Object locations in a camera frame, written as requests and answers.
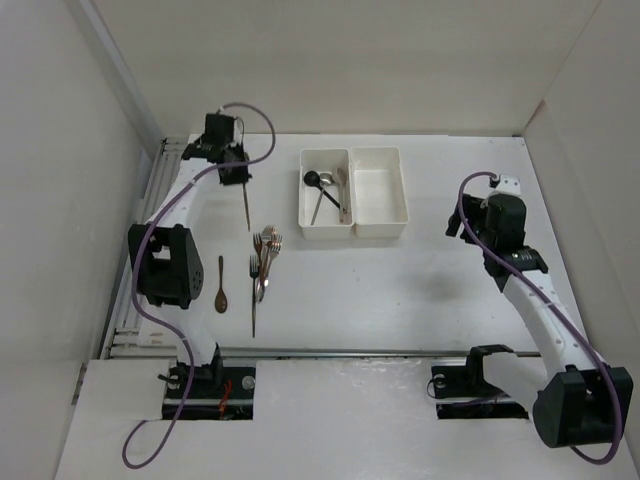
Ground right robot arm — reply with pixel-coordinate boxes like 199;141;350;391
446;193;634;452

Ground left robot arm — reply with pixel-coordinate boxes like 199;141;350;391
127;109;252;397

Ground white right plastic container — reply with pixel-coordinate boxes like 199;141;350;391
350;146;409;239

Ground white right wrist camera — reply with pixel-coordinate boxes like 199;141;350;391
489;174;521;197

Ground aluminium rail left side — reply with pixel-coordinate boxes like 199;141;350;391
95;136;188;360

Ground aluminium rail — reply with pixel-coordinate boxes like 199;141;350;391
220;347;467;360
95;136;188;360

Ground brown wooden spoon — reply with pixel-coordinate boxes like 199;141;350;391
214;255;228;314

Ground aluminium rail front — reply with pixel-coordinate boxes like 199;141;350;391
220;347;467;360

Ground brown wooden fork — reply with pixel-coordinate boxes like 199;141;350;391
242;182;251;232

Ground silver fork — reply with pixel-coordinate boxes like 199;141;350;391
253;225;277;302

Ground black metal fork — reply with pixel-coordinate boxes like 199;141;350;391
249;255;260;337

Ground white plastic container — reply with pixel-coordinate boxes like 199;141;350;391
298;149;354;241
350;146;409;239

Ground silver spoon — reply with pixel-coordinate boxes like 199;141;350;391
311;172;334;225

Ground light wooden spoon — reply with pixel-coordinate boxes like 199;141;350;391
334;168;348;223

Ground copper fork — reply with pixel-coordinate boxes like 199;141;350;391
257;234;282;302

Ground black spoon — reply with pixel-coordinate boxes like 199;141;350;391
303;170;340;210

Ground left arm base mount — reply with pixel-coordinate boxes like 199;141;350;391
158;364;256;421

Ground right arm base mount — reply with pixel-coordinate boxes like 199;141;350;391
427;344;529;420

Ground white left plastic container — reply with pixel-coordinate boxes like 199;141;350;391
298;149;354;241

